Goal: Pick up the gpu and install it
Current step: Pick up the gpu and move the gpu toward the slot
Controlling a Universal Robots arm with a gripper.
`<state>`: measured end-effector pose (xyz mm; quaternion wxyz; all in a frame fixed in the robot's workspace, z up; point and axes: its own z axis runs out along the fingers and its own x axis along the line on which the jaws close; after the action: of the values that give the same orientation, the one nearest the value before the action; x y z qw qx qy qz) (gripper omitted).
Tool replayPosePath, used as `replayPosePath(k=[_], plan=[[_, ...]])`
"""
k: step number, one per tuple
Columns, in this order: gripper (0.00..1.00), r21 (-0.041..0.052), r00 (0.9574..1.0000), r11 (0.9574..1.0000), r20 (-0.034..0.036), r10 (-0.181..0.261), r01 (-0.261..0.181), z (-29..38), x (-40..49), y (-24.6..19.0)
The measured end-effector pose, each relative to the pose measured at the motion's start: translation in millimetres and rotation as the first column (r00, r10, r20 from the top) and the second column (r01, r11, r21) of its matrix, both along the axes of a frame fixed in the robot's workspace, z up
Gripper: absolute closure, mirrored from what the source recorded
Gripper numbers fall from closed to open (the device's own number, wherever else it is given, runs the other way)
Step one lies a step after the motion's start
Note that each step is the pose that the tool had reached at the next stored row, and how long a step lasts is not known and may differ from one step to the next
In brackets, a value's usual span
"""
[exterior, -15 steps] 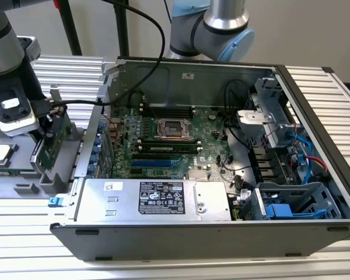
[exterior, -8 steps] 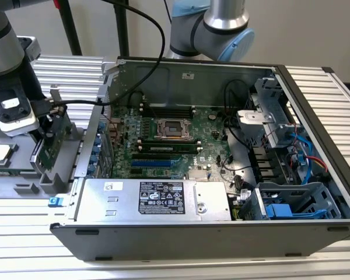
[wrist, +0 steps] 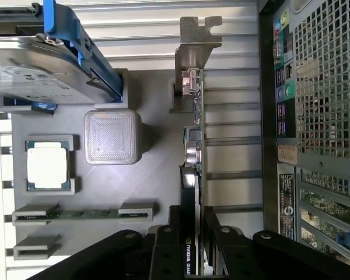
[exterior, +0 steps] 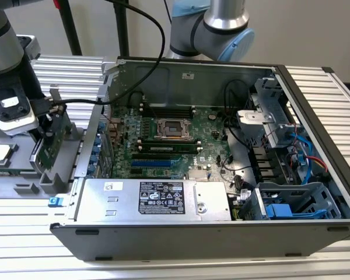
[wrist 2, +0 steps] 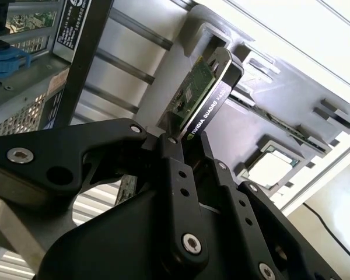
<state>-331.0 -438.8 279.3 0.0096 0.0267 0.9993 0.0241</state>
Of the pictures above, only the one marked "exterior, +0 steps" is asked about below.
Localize grey plastic parts rack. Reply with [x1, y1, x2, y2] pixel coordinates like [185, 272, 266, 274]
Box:
[0, 116, 87, 201]

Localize blue expansion slot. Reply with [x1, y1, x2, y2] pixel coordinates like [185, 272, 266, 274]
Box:
[131, 159, 172, 169]

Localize green graphics card black fan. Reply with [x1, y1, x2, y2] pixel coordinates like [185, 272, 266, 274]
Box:
[29, 83, 74, 173]

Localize grey disk bay cage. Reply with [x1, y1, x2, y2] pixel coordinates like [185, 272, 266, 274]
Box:
[241, 182, 342, 221]

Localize black vertical stand pole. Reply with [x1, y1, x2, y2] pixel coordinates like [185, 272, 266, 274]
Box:
[112, 0, 131, 58]

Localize open black PC case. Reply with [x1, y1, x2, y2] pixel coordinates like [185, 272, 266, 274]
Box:
[49, 57, 350, 262]

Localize green RAM stick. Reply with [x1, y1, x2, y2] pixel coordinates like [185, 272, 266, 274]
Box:
[142, 145, 198, 153]
[0, 166, 37, 176]

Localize silver wrist camera black mount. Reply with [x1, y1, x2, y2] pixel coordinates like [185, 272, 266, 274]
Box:
[0, 86, 41, 135]

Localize blue data wire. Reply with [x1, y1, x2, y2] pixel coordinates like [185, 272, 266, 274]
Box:
[290, 131, 314, 184]

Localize black long expansion slot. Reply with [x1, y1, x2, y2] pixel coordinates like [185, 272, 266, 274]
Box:
[131, 153, 172, 160]

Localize black short expansion slot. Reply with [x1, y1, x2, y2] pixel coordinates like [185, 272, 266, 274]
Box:
[130, 169, 153, 179]

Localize small silver wrist camera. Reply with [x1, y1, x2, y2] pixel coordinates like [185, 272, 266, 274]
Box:
[16, 34, 42, 61]

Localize silver power supply unit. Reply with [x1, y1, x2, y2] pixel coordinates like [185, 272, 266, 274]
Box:
[74, 178, 233, 222]

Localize black internal power cable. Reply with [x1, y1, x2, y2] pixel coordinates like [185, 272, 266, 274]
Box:
[223, 79, 249, 129]

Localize green motherboard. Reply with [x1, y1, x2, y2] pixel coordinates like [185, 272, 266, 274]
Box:
[110, 106, 237, 180]

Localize silver metal drive cage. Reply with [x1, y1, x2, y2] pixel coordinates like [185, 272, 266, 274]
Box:
[236, 77, 303, 152]

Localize black camera cable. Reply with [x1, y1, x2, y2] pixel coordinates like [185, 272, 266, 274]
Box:
[43, 0, 166, 115]

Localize blue plastic drive latch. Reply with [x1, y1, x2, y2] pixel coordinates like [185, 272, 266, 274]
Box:
[265, 204, 294, 219]

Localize silver chipset heatsink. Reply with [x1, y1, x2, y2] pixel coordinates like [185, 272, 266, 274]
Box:
[188, 170, 209, 180]

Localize red data wire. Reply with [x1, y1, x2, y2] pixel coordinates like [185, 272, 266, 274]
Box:
[304, 156, 329, 173]

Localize metal CPU socket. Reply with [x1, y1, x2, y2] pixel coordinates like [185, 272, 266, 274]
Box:
[153, 118, 193, 138]

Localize black tripod leg red band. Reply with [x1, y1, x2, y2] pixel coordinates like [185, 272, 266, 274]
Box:
[52, 0, 83, 57]

